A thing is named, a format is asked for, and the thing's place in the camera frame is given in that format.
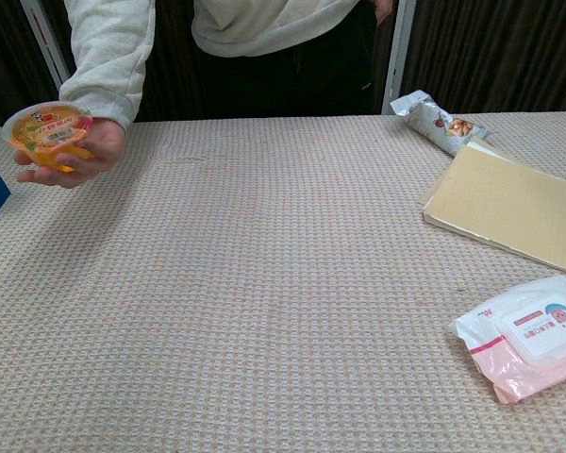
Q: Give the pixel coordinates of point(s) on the person's left hand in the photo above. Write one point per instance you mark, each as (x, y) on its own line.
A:
(383, 9)

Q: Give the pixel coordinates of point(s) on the person's right hand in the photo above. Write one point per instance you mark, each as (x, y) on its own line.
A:
(104, 147)

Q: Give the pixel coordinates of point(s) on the orange jelly cup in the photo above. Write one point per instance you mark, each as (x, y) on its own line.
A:
(47, 129)

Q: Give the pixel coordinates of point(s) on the person's right forearm grey sleeve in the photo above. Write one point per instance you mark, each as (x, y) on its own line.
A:
(108, 56)

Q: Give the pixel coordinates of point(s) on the person's torso grey sweatshirt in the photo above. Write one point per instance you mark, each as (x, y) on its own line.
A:
(283, 28)

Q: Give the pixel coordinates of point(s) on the white nut snack packet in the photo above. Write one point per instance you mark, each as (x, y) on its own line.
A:
(434, 123)

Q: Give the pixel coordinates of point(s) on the pink woven tablecloth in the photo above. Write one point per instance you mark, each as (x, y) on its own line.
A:
(264, 283)

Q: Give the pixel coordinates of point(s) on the tan spiral notebook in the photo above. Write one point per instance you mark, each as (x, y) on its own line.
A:
(509, 203)

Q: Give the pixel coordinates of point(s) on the pink wet wipes pack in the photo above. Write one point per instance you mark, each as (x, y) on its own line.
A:
(523, 335)

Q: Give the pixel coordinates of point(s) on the white metal frame post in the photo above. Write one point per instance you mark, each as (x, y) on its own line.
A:
(398, 52)
(47, 38)

